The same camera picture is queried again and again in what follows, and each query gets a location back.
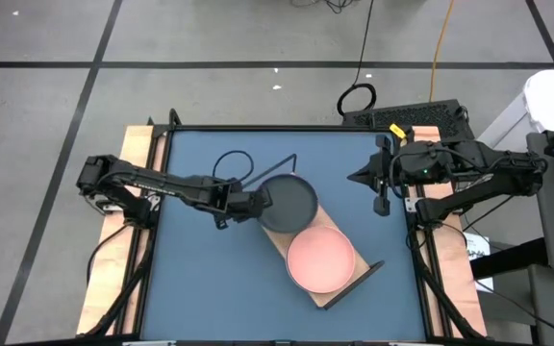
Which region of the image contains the black hanging cable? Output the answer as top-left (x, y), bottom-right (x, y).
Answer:
top-left (336, 0), bottom-right (378, 117)

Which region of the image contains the plywood side board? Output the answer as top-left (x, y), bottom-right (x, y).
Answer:
top-left (399, 125), bottom-right (489, 337)
top-left (75, 125), bottom-right (168, 336)

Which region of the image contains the wooden shelf with black frame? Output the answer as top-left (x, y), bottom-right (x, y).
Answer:
top-left (240, 152), bottom-right (387, 311)

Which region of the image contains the black table frame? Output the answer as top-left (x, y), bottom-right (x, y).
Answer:
top-left (113, 108), bottom-right (488, 346)

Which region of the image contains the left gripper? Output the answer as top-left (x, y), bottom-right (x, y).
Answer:
top-left (209, 178), bottom-right (274, 231)

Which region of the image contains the blue table mat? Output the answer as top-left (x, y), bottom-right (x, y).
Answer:
top-left (139, 128), bottom-right (427, 342)

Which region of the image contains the black round plate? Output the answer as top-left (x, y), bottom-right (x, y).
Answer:
top-left (256, 173), bottom-right (319, 235)

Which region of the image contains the printed paper sheet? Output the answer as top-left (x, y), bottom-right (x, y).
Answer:
top-left (463, 232), bottom-right (495, 293)

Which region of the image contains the black computer case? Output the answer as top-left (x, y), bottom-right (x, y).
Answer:
top-left (341, 98), bottom-right (476, 145)

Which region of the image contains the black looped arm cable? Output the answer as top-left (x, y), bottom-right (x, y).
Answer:
top-left (211, 149), bottom-right (255, 186)

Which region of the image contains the yellow hanging cable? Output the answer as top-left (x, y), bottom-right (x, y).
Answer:
top-left (429, 0), bottom-right (457, 103)

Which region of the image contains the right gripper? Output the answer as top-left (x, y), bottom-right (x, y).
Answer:
top-left (347, 134), bottom-right (457, 217)

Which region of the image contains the black diagonal strut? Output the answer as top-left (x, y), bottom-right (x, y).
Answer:
top-left (409, 230), bottom-right (475, 340)
top-left (84, 249), bottom-right (156, 337)

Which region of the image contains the pink round plate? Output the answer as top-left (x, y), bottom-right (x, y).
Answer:
top-left (285, 224), bottom-right (357, 295)

